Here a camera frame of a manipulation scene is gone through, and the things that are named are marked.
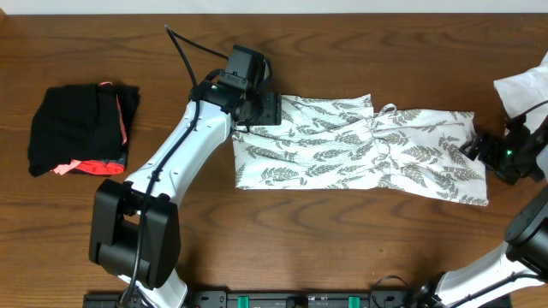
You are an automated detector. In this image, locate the white fern print garment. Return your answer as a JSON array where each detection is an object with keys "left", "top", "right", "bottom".
[{"left": 232, "top": 95, "right": 488, "bottom": 206}]

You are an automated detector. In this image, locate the folded black and coral garment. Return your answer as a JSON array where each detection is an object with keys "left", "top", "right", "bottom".
[{"left": 27, "top": 81, "right": 140, "bottom": 177}]

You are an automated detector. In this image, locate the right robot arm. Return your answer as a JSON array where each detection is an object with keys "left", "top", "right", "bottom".
[{"left": 404, "top": 112, "right": 547, "bottom": 307}]

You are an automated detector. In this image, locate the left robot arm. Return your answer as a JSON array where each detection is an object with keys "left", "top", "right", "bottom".
[{"left": 83, "top": 45, "right": 281, "bottom": 307}]

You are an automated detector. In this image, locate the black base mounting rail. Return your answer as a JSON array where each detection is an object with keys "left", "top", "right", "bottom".
[{"left": 82, "top": 273, "right": 514, "bottom": 308}]

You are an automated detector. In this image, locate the plain white cloth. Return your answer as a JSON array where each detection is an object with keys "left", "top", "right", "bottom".
[{"left": 493, "top": 55, "right": 547, "bottom": 119}]

